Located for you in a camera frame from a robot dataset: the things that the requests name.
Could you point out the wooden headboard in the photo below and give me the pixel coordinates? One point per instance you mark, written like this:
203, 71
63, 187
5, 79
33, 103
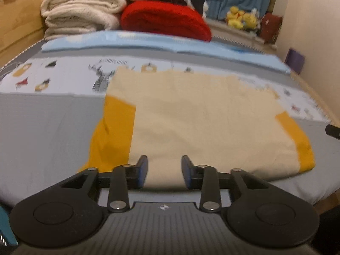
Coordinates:
21, 21

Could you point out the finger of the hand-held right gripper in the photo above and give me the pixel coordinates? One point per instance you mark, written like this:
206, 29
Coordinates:
333, 131

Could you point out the purple box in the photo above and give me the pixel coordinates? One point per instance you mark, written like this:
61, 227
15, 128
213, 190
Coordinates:
295, 61

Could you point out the white folded fleece blanket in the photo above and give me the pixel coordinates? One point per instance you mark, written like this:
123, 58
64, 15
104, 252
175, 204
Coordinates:
79, 10

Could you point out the light blue blanket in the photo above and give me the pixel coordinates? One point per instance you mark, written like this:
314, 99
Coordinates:
132, 41

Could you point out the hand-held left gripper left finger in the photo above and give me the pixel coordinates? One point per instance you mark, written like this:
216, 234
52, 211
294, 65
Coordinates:
142, 172

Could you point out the dark red bag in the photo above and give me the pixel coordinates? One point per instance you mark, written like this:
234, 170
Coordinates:
271, 28

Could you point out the beige and mustard hoodie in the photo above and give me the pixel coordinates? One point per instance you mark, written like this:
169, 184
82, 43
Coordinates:
202, 117

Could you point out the red knitted blanket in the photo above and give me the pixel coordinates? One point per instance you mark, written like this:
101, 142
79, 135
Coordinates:
164, 18

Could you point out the teal object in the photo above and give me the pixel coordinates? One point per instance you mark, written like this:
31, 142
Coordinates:
6, 228

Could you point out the yellow plush toys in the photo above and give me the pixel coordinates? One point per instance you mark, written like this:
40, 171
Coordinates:
241, 18

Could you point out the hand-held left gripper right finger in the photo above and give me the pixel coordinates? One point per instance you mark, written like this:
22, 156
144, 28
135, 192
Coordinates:
186, 172

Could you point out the printed grey bed sheet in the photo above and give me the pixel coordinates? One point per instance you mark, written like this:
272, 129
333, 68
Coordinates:
53, 122

